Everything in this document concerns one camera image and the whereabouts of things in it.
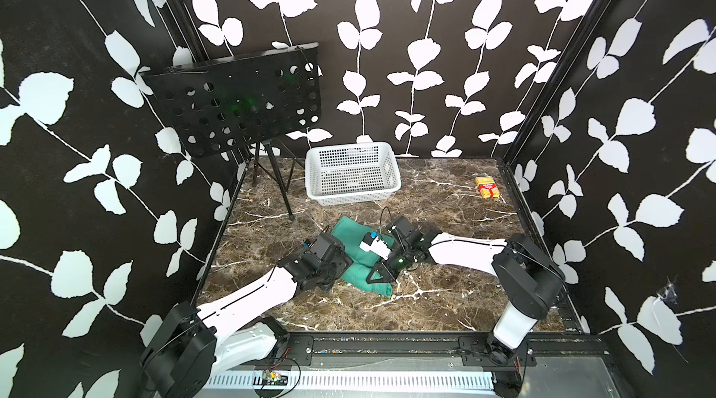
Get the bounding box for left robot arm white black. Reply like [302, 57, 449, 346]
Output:
[140, 232, 352, 397]

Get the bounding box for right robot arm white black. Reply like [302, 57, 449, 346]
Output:
[360, 216, 566, 364]

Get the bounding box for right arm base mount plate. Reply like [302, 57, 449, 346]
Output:
[457, 333, 536, 370]

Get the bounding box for white slotted cable duct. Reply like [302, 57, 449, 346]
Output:
[204, 371, 495, 394]

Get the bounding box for white plastic basket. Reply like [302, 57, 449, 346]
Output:
[305, 142, 402, 206]

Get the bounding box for yellow red small box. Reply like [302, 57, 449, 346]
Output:
[475, 176, 501, 198]

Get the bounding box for small green circuit board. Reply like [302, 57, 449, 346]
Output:
[255, 370, 290, 389]

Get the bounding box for black perforated music stand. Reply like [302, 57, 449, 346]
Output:
[141, 42, 324, 221]

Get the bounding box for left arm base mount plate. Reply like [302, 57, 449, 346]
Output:
[268, 333, 314, 366]

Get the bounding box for green long pants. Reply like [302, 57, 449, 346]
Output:
[331, 216, 393, 297]

